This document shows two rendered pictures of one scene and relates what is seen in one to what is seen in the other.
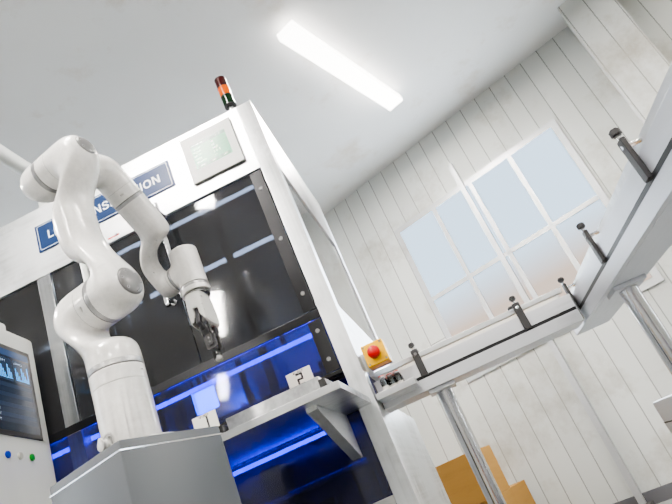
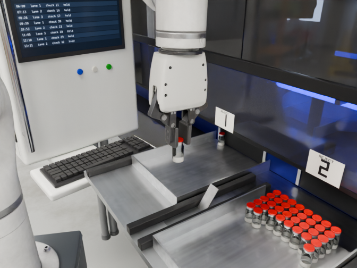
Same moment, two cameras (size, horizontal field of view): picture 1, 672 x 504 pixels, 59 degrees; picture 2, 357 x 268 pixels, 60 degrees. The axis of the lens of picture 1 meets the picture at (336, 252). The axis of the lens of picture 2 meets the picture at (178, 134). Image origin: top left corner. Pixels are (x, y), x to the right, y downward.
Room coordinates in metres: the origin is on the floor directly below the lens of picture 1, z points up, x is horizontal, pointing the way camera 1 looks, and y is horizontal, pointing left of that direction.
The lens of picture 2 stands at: (1.21, 0.00, 1.39)
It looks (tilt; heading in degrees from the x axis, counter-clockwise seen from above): 25 degrees down; 52
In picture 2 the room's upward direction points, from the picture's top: straight up
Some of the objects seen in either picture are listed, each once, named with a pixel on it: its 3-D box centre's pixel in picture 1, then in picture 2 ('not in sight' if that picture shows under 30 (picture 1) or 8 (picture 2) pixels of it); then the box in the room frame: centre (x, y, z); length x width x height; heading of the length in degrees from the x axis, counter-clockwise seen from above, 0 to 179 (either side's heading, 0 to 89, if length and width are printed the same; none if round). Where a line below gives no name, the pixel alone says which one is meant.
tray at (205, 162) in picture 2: not in sight; (200, 162); (1.78, 0.61, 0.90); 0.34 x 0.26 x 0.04; 175
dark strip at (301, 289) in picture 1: (291, 263); not in sight; (1.83, 0.16, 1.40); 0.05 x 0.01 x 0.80; 85
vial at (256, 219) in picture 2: not in sight; (256, 217); (1.70, 0.33, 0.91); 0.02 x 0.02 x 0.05
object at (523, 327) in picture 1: (472, 346); not in sight; (1.96, -0.29, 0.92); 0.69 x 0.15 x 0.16; 85
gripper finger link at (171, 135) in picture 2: (207, 336); (166, 130); (1.51, 0.42, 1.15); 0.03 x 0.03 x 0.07; 85
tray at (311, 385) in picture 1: (294, 410); (254, 246); (1.63, 0.28, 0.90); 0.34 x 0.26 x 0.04; 175
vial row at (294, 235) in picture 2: not in sight; (282, 228); (1.72, 0.27, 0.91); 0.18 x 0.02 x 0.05; 85
